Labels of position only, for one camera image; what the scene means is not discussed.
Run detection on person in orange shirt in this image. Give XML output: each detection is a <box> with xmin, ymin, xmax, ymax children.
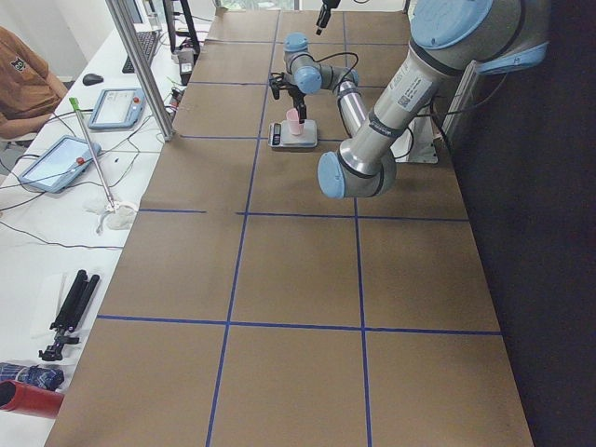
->
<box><xmin>1</xmin><ymin>27</ymin><xmax>68</xmax><ymax>140</ymax></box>

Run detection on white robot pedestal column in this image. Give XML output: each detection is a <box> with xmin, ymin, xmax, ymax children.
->
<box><xmin>391</xmin><ymin>61</ymin><xmax>482</xmax><ymax>164</ymax></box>

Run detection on grey digital kitchen scale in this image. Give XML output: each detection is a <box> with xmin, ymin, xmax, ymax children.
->
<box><xmin>267</xmin><ymin>119</ymin><xmax>318</xmax><ymax>150</ymax></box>

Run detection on black keyboard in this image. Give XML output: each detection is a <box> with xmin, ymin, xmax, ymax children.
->
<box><xmin>121</xmin><ymin>31</ymin><xmax>161</xmax><ymax>74</ymax></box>

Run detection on blue teach pendant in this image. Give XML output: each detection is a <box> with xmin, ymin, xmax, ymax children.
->
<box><xmin>88</xmin><ymin>88</ymin><xmax>145</xmax><ymax>130</ymax></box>
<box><xmin>18</xmin><ymin>136</ymin><xmax>93</xmax><ymax>193</ymax></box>

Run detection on aluminium frame post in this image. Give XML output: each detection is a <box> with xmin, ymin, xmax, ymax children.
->
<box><xmin>106</xmin><ymin>0</ymin><xmax>174</xmax><ymax>142</ymax></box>

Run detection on far blue teach pendant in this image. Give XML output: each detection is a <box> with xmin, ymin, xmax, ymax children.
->
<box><xmin>88</xmin><ymin>88</ymin><xmax>145</xmax><ymax>130</ymax></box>

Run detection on near blue teach pendant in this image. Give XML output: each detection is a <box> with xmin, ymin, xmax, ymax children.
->
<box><xmin>18</xmin><ymin>136</ymin><xmax>93</xmax><ymax>193</ymax></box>

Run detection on black folded tripod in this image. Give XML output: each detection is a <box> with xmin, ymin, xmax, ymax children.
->
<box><xmin>38</xmin><ymin>269</ymin><xmax>101</xmax><ymax>361</ymax></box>

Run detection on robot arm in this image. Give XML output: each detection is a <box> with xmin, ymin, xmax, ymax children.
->
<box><xmin>269</xmin><ymin>1</ymin><xmax>551</xmax><ymax>198</ymax></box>

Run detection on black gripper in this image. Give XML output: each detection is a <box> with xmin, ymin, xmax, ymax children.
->
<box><xmin>316</xmin><ymin>0</ymin><xmax>340</xmax><ymax>35</ymax></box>
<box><xmin>268</xmin><ymin>72</ymin><xmax>307</xmax><ymax>124</ymax></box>

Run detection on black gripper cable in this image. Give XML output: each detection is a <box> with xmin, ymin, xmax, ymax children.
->
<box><xmin>316</xmin><ymin>51</ymin><xmax>360</xmax><ymax>89</ymax></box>

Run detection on long reacher grabber stick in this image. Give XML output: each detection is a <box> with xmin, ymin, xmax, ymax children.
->
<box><xmin>68</xmin><ymin>97</ymin><xmax>138</xmax><ymax>213</ymax></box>

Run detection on crumpled white cloth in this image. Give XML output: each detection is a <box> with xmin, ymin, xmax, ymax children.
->
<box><xmin>83</xmin><ymin>197</ymin><xmax>138</xmax><ymax>235</ymax></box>

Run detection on black computer mouse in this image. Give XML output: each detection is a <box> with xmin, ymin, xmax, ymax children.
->
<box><xmin>82</xmin><ymin>74</ymin><xmax>103</xmax><ymax>86</ymax></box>

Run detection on pink plastic cup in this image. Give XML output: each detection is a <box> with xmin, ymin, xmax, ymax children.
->
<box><xmin>286</xmin><ymin>108</ymin><xmax>304</xmax><ymax>136</ymax></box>

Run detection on red cylinder bottle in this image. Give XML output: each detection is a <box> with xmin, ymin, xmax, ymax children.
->
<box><xmin>1</xmin><ymin>380</ymin><xmax>64</xmax><ymax>419</ymax></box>

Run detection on blue patterned cloth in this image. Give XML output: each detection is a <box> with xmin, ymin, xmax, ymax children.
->
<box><xmin>1</xmin><ymin>362</ymin><xmax>64</xmax><ymax>391</ymax></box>

